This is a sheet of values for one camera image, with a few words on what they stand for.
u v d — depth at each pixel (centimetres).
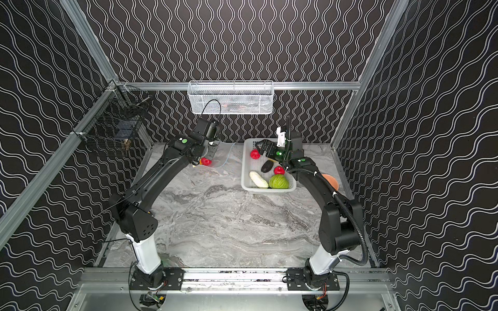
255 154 110
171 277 75
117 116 98
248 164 106
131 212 45
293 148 66
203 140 61
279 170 103
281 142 77
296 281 73
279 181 92
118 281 76
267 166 104
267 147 76
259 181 99
